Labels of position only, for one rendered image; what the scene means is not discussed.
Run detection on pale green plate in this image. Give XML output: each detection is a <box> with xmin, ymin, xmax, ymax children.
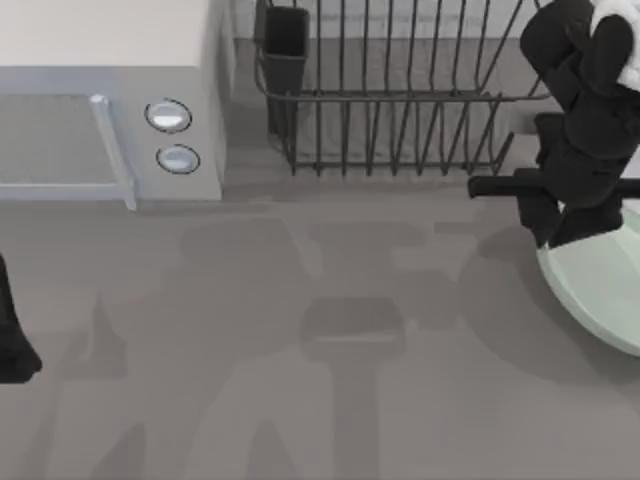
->
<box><xmin>536</xmin><ymin>206</ymin><xmax>640</xmax><ymax>359</ymax></box>

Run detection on dark cutlery holder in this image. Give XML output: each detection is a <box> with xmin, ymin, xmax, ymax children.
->
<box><xmin>254</xmin><ymin>0</ymin><xmax>312</xmax><ymax>137</ymax></box>

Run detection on small silver microwave knob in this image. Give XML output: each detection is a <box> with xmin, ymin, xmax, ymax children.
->
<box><xmin>155</xmin><ymin>143</ymin><xmax>203</xmax><ymax>178</ymax></box>

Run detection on large silver microwave knob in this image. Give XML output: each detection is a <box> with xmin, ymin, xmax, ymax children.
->
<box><xmin>143</xmin><ymin>97</ymin><xmax>194</xmax><ymax>135</ymax></box>

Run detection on pale microwave oven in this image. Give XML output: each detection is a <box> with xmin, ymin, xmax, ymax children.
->
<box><xmin>0</xmin><ymin>0</ymin><xmax>236</xmax><ymax>212</ymax></box>

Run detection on microwave oven door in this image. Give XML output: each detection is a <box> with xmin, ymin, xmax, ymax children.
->
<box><xmin>0</xmin><ymin>92</ymin><xmax>138</xmax><ymax>212</ymax></box>

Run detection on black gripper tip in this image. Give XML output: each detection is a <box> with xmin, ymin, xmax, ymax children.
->
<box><xmin>0</xmin><ymin>253</ymin><xmax>44</xmax><ymax>387</ymax></box>

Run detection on dark wire dish rack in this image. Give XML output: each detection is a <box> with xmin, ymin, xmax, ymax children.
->
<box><xmin>253</xmin><ymin>0</ymin><xmax>562</xmax><ymax>178</ymax></box>

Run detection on pale microwave door handle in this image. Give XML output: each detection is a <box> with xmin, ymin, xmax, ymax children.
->
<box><xmin>89</xmin><ymin>93</ymin><xmax>138</xmax><ymax>212</ymax></box>

